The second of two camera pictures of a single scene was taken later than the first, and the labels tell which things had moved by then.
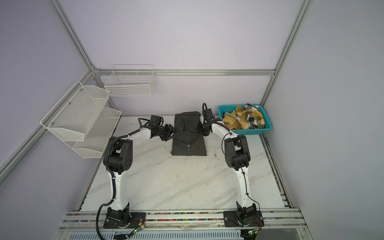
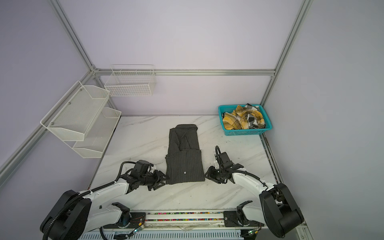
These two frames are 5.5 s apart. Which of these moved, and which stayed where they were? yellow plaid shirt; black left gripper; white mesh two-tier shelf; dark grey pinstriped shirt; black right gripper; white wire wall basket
Moved: dark grey pinstriped shirt; black left gripper; black right gripper
Stayed: white wire wall basket; yellow plaid shirt; white mesh two-tier shelf
